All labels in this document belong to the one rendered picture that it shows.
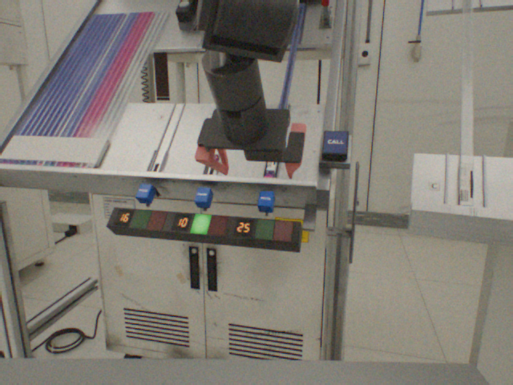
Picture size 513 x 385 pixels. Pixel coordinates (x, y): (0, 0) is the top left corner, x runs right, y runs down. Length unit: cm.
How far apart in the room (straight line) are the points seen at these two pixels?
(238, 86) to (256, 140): 9
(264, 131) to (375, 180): 219
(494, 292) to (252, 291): 59
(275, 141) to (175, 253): 71
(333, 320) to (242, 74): 49
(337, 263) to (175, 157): 35
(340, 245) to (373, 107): 195
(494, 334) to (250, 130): 56
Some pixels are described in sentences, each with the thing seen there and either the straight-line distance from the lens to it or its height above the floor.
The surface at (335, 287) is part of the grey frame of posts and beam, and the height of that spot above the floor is 54.
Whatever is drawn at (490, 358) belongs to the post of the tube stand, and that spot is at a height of 42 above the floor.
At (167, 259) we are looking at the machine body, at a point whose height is 41.
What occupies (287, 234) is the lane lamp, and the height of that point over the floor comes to 65.
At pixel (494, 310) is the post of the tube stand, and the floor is 52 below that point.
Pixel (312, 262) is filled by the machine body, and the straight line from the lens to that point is 100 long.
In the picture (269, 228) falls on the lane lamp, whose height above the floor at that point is 66.
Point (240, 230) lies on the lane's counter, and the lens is 61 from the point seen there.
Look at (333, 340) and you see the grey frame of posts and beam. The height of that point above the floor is 43.
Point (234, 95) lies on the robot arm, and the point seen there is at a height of 87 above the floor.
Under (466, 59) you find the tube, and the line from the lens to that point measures 66.
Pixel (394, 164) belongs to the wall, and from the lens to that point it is 261.
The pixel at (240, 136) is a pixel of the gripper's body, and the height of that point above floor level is 82.
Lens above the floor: 87
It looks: 15 degrees down
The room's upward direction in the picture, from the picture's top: straight up
